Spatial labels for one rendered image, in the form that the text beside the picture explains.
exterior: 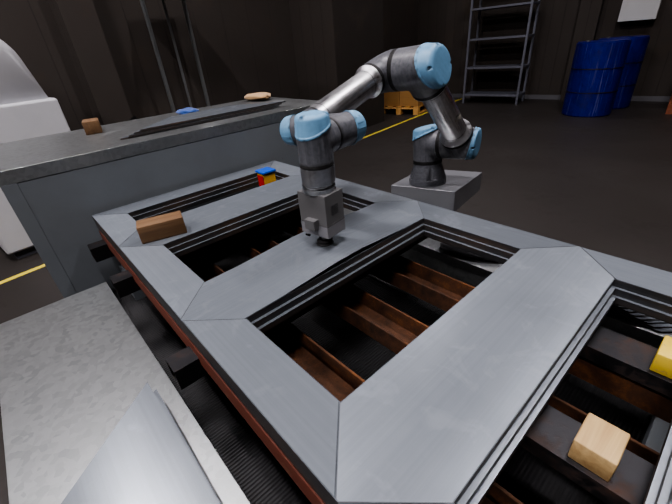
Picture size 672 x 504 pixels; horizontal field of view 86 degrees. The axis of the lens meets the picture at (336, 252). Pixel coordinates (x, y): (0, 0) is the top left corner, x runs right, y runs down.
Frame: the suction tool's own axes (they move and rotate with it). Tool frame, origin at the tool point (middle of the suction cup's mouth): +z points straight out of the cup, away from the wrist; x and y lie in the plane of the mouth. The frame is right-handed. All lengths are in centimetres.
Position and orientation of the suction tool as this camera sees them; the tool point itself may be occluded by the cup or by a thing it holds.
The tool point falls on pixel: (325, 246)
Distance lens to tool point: 90.2
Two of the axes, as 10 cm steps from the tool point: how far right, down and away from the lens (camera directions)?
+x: 6.3, -4.4, 6.4
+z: 0.8, 8.6, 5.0
